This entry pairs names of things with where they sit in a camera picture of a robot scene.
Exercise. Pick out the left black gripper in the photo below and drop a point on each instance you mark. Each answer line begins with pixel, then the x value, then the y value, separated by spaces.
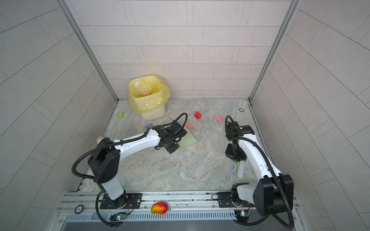
pixel 176 147

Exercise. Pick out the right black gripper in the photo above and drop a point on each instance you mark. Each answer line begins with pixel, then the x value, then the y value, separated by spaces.
pixel 240 158

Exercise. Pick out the purple paper scrap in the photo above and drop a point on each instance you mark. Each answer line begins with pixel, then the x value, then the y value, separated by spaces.
pixel 233 168
pixel 148 126

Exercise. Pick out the green dustpan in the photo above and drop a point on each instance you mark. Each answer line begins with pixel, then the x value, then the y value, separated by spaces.
pixel 187 140

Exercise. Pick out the beige bin yellow bag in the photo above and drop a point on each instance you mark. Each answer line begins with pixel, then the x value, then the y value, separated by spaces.
pixel 152 106

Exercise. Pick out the green hand brush white bristles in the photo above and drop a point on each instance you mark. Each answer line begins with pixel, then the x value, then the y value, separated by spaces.
pixel 239 169

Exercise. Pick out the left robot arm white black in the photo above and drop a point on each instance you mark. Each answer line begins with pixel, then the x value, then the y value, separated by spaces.
pixel 104 159

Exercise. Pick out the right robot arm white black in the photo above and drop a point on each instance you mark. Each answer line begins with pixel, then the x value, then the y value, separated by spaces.
pixel 273 194

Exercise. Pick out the red paper scrap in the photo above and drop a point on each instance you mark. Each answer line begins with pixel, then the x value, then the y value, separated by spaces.
pixel 197 115

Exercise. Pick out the green small ball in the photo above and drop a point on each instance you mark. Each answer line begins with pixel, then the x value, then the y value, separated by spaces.
pixel 120 115

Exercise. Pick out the right circuit board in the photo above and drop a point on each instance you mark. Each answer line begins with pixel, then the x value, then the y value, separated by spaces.
pixel 242 216

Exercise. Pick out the circuit board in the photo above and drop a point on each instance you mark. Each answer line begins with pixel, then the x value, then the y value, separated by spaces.
pixel 242 216
pixel 118 217

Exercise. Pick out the beige rolling pin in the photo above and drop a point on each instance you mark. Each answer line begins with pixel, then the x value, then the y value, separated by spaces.
pixel 99 139

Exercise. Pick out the red yellow mango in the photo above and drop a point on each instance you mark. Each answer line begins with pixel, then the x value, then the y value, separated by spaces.
pixel 159 208

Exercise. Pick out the left circuit board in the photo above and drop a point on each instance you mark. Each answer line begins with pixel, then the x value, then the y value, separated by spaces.
pixel 118 217

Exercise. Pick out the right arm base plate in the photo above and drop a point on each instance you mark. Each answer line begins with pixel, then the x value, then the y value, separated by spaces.
pixel 230 199

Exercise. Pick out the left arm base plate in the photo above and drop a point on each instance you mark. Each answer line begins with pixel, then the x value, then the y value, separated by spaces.
pixel 130 200

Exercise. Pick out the poker chip on rail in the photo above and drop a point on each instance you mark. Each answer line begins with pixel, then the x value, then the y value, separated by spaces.
pixel 79 209

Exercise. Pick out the aluminium front rail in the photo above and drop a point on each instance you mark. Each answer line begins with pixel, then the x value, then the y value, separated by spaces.
pixel 182 205

